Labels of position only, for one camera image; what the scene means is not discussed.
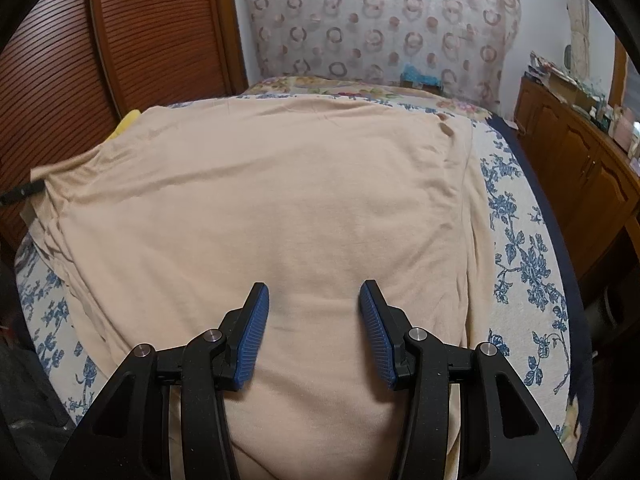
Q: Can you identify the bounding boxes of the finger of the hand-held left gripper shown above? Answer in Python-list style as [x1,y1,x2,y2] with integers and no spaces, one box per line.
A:
[0,183,45,206]

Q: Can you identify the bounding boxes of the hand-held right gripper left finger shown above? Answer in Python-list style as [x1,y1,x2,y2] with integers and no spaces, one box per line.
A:
[50,282,270,480]

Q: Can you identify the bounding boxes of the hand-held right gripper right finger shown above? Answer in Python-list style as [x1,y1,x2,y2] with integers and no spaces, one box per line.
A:
[358,280,579,480]

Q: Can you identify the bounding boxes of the beige t-shirt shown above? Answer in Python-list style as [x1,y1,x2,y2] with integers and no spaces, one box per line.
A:
[30,95,495,480]

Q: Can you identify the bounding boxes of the yellow cloth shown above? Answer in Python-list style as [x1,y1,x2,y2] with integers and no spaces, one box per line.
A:
[111,109,142,140]

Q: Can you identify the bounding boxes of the floral bed quilt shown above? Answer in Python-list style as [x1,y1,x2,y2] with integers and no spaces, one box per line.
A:
[14,76,577,463]

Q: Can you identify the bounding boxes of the wooden louvered wardrobe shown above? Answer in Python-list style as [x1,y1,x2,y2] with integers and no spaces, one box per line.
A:
[0,0,249,256]

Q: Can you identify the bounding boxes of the dark cloth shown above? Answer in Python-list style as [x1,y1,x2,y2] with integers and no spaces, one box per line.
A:
[0,255,77,443]

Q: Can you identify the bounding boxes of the navy bed sheet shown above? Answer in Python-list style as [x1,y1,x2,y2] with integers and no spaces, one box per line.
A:
[487,112,597,463]

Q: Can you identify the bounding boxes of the light blue cloth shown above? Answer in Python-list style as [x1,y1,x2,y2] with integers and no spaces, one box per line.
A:
[400,64,445,92]

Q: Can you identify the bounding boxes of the wooden dresser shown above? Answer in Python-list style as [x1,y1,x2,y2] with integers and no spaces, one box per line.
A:
[512,76,640,283]

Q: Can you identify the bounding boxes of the clutter on dresser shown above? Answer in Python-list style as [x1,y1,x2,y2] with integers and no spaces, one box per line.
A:
[527,50,640,171]

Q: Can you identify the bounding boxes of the white lace curtain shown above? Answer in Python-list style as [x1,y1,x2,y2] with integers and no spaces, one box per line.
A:
[565,0,592,77]

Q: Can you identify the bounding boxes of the ring-patterned curtain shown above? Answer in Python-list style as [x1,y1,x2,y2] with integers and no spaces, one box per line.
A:
[242,0,524,112]

